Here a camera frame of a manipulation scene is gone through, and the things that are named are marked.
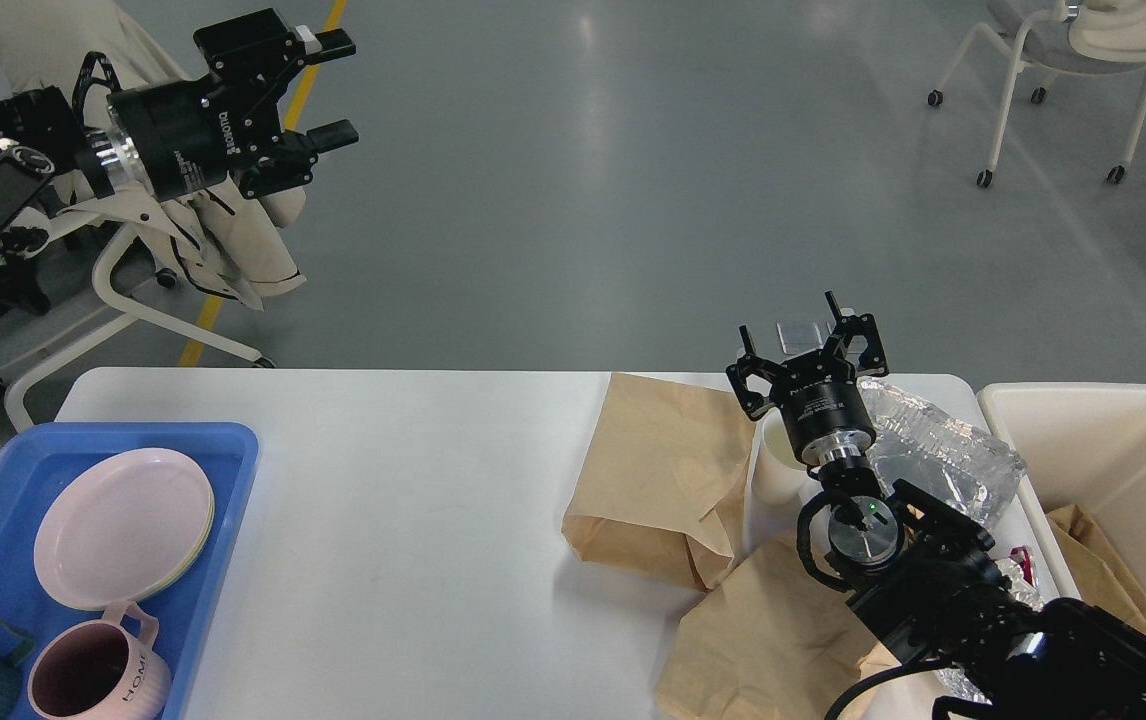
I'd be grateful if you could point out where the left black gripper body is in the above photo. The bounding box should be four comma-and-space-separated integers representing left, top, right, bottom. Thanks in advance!
99, 70, 284, 201

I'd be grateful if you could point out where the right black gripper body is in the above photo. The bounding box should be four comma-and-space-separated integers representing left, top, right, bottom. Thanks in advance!
771, 350, 878, 468

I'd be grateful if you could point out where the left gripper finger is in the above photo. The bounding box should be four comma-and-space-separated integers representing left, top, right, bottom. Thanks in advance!
193, 8, 358, 96
238, 119, 359, 199

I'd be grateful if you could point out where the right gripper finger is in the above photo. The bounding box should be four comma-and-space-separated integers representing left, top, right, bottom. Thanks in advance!
727, 324, 784, 420
823, 291, 889, 378

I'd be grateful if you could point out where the brown paper bag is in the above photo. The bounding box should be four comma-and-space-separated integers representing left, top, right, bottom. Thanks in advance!
562, 373, 753, 592
654, 533, 898, 719

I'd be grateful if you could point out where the pink plate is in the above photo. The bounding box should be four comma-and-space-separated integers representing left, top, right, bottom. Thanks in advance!
33, 447, 215, 610

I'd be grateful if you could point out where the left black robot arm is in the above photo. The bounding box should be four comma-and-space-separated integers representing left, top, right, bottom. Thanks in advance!
0, 1, 358, 316

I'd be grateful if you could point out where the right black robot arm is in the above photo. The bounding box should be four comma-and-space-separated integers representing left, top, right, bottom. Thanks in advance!
727, 292, 1146, 719

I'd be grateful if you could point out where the clear floor plate left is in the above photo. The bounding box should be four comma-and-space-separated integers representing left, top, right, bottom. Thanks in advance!
777, 322, 825, 357

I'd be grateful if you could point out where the white paper cup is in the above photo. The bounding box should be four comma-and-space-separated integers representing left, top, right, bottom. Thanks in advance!
751, 410, 814, 506

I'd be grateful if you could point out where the upper foil container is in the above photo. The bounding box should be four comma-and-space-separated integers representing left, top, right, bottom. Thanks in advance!
858, 377, 1026, 530

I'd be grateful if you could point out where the foil container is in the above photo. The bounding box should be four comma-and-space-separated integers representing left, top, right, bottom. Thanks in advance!
937, 559, 1045, 705
858, 377, 1026, 530

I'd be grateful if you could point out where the beige coat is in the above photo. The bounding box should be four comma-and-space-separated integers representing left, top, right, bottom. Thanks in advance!
0, 1, 305, 310

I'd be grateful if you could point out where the white office chair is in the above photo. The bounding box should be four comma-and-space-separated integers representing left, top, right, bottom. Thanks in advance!
0, 199, 270, 430

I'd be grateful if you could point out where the lower foil container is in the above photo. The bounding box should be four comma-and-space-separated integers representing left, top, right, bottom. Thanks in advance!
937, 559, 1045, 705

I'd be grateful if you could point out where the beige plastic bin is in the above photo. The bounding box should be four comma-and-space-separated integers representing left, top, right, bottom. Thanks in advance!
978, 382, 1146, 600

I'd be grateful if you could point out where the paper bag in bin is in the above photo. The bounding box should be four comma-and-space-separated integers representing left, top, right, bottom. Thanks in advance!
1047, 503, 1146, 637

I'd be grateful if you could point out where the far white chair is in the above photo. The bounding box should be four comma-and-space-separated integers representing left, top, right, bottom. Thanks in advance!
926, 1, 1146, 190

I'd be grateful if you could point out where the blue plastic tray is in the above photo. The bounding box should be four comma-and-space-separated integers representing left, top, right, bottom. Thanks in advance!
0, 421, 258, 719

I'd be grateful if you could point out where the pink mug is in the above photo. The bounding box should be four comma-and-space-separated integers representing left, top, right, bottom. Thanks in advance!
26, 601, 172, 719

